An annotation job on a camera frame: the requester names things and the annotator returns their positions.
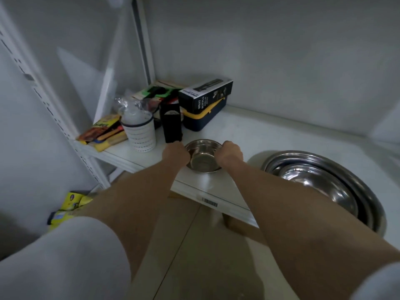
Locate person's left hand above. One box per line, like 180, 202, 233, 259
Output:
162, 141, 192, 168

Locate person's right hand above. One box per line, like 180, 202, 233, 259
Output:
215, 141, 244, 169

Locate small steel bowl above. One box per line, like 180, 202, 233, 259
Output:
184, 139, 223, 173

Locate person's right forearm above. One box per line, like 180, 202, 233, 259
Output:
219, 161, 400, 300

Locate person's left forearm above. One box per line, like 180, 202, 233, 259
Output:
82, 157, 188, 280

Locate black standing packet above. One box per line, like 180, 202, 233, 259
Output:
160, 97, 183, 144

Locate navy container with yellow trim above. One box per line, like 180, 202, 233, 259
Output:
182, 96, 228, 132

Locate white cup with blue dots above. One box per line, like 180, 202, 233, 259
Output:
120, 107, 156, 153

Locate black and white carton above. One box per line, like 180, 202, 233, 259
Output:
178, 77, 234, 115

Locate white shelf board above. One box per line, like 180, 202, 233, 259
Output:
75, 104, 400, 239

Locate green and black packaged tool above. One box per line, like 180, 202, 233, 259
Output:
140, 85, 181, 100

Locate clear plastic wrap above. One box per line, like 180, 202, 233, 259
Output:
113, 94, 161, 122

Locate yellow utensil packet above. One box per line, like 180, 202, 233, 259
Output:
76, 114, 129, 153

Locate medium steel bowl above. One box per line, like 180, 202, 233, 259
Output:
274, 164, 360, 218

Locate yellow packets with blue edge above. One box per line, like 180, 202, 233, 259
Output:
47, 191, 94, 231

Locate white metal shelf upright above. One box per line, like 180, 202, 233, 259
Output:
0, 3, 111, 189

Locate large steel bowl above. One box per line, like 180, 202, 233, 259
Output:
261, 150, 388, 237

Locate person's white left sleeve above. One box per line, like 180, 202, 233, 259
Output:
0, 215, 132, 300

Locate person's white sleeve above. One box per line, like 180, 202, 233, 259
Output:
0, 215, 132, 300
349, 262, 400, 300

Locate person's white right sleeve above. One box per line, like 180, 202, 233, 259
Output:
349, 262, 400, 300

